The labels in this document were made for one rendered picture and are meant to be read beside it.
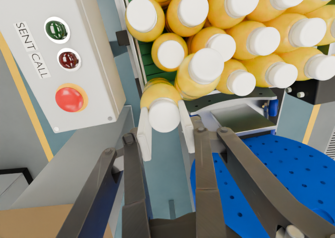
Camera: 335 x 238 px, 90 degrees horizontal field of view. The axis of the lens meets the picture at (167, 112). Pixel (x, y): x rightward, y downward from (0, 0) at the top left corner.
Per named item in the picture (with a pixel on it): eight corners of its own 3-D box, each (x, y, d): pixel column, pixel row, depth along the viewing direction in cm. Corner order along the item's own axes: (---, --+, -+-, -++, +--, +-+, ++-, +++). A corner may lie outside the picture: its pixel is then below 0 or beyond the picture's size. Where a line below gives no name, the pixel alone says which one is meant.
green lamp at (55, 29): (53, 42, 21) (48, 42, 20) (45, 22, 20) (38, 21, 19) (70, 38, 21) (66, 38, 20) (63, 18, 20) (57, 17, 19)
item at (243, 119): (210, 118, 46) (228, 144, 35) (209, 110, 45) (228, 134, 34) (246, 111, 46) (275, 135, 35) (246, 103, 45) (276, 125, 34)
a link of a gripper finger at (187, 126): (185, 127, 15) (193, 125, 15) (177, 100, 21) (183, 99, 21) (189, 154, 16) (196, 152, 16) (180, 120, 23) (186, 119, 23)
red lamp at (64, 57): (65, 70, 22) (60, 71, 21) (58, 52, 22) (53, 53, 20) (81, 66, 22) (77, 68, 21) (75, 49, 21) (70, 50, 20)
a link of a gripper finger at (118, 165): (141, 168, 14) (107, 175, 14) (144, 137, 19) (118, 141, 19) (136, 155, 14) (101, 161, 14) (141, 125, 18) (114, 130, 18)
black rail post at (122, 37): (125, 45, 40) (119, 47, 33) (122, 32, 39) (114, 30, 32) (134, 44, 40) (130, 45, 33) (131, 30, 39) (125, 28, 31)
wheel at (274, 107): (267, 119, 42) (276, 119, 41) (268, 102, 40) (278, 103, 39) (269, 111, 45) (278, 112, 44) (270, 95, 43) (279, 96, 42)
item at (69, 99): (65, 112, 25) (61, 115, 24) (54, 88, 23) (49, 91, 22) (88, 107, 25) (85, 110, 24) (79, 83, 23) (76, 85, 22)
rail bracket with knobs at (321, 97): (275, 94, 48) (305, 108, 38) (278, 69, 45) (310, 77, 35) (310, 87, 48) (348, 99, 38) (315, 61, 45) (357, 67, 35)
